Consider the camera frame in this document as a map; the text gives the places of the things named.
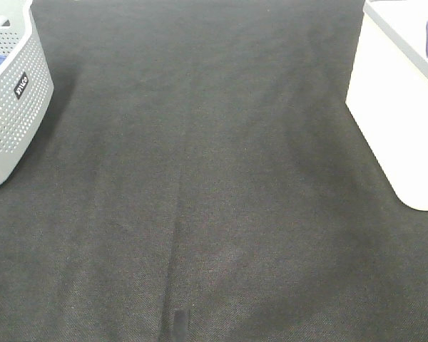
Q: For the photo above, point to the black fabric table cover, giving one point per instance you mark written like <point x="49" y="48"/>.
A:
<point x="198" y="177"/>

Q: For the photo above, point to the white plastic storage bin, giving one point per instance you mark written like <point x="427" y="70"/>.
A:
<point x="388" y="94"/>

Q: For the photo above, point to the grey perforated plastic basket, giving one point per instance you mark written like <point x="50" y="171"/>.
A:
<point x="26" y="86"/>

